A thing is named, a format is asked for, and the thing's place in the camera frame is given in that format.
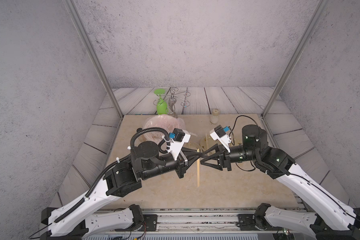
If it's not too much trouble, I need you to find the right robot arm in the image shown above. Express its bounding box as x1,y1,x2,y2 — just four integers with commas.
201,125,360,240

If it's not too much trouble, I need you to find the aluminium frame post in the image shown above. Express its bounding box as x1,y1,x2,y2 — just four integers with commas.
63,0,124,119
261,0,329,119

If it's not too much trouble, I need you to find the white shaker bottle beige cap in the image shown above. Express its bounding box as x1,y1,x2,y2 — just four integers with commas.
210,109,220,124

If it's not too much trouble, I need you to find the left aluminium frame post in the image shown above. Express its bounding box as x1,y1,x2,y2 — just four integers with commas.
63,0,124,119

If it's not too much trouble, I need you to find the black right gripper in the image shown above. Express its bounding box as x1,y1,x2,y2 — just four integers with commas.
201,143,261,173

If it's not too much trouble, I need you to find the right aluminium frame post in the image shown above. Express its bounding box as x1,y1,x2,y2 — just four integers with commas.
261,0,329,119

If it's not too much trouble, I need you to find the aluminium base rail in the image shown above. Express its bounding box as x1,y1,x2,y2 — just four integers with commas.
90,208,309,240

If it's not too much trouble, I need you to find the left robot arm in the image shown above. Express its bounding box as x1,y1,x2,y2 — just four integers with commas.
40,141,202,240

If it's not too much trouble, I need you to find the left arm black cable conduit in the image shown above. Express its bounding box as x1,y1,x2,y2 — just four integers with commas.
129,127,172,151

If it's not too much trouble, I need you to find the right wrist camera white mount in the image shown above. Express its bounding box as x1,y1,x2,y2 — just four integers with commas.
210,125,232,153

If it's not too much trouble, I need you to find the chrome cup holder stand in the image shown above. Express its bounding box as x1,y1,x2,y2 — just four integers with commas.
153,88,191,118

